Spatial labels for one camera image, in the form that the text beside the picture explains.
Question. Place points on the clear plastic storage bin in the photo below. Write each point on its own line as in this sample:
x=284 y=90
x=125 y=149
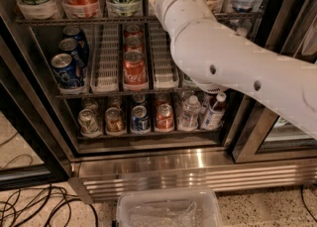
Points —
x=172 y=207

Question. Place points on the red coke can bottom shelf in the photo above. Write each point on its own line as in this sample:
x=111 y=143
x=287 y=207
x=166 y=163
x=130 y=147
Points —
x=164 y=117

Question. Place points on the red coca-cola can back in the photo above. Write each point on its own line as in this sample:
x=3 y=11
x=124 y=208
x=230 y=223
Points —
x=133 y=30

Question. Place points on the water bottle shelf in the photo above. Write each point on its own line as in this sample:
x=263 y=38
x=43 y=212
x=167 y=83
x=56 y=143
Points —
x=188 y=119
x=242 y=32

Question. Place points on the stainless fridge base grille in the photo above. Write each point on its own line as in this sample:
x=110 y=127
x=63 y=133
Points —
x=103 y=179

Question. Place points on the blue pepsi can front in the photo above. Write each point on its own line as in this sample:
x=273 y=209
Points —
x=66 y=71

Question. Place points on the open glass fridge door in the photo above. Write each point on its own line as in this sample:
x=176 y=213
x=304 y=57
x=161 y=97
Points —
x=22 y=104

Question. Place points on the empty white tray right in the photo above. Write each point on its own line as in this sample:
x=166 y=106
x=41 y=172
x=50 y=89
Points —
x=164 y=70

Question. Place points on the blue pepsi can back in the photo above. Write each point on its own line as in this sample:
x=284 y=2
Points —
x=78 y=34

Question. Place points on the red-cap juice bottle bottom shelf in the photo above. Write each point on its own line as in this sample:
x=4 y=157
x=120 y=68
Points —
x=214 y=112

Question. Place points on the water bottle bottom shelf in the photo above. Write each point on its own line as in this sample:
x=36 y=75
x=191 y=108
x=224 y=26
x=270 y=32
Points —
x=188 y=119

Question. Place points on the blue pepsi can middle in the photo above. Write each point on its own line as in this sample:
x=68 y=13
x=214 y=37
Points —
x=72 y=47

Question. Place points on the red coca-cola can middle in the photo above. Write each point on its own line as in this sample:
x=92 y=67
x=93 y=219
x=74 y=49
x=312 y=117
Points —
x=134 y=44

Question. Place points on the gold can bottom shelf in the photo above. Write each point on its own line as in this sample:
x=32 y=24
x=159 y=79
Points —
x=114 y=120

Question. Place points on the red coca-cola can front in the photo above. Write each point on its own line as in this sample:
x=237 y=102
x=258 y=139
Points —
x=134 y=68

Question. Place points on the water bottle middle shelf front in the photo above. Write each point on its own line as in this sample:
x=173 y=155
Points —
x=242 y=32

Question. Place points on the blue pepsi can bottom shelf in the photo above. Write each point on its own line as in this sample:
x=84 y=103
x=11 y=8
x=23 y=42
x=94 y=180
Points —
x=140 y=120

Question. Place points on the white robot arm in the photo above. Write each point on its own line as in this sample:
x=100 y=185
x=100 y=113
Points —
x=209 y=52

